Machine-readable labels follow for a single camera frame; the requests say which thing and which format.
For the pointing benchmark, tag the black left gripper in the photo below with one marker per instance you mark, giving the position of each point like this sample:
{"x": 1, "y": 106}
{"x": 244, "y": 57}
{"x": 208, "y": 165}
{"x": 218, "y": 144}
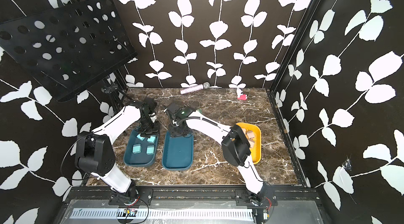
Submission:
{"x": 155, "y": 131}

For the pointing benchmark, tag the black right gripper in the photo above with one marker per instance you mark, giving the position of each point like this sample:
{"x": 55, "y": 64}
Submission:
{"x": 173, "y": 134}

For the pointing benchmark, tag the blue teal plug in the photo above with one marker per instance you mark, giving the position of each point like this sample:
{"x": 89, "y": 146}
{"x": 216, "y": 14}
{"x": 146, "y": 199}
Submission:
{"x": 152, "y": 139}
{"x": 137, "y": 148}
{"x": 141, "y": 138}
{"x": 150, "y": 150}

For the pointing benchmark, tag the teal storage box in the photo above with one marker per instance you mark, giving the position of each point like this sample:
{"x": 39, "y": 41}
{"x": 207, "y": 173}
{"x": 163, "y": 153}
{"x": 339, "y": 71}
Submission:
{"x": 178, "y": 152}
{"x": 139, "y": 159}

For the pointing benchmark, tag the beige plug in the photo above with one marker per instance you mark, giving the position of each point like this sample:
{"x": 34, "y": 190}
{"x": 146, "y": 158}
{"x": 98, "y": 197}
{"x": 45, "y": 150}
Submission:
{"x": 250, "y": 135}
{"x": 251, "y": 143}

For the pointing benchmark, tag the yellow storage box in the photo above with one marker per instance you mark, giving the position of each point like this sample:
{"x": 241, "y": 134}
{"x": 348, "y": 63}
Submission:
{"x": 256, "y": 151}

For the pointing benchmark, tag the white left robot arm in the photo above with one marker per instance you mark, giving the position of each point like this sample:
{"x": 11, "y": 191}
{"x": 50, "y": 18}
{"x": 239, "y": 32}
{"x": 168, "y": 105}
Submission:
{"x": 94, "y": 150}

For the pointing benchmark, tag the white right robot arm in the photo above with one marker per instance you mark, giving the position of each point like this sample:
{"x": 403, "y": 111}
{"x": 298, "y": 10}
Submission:
{"x": 234, "y": 143}

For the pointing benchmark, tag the pink white small box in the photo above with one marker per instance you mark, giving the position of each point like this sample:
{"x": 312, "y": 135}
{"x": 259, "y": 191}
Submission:
{"x": 241, "y": 95}

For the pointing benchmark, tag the black music stand tripod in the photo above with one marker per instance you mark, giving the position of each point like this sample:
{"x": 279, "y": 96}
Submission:
{"x": 117, "y": 96}

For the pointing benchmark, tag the black perforated music stand desk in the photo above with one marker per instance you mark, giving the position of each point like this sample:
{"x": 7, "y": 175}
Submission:
{"x": 71, "y": 48}

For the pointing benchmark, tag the black front rail frame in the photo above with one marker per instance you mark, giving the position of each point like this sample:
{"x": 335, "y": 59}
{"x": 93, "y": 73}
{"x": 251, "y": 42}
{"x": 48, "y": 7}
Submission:
{"x": 194, "y": 205}

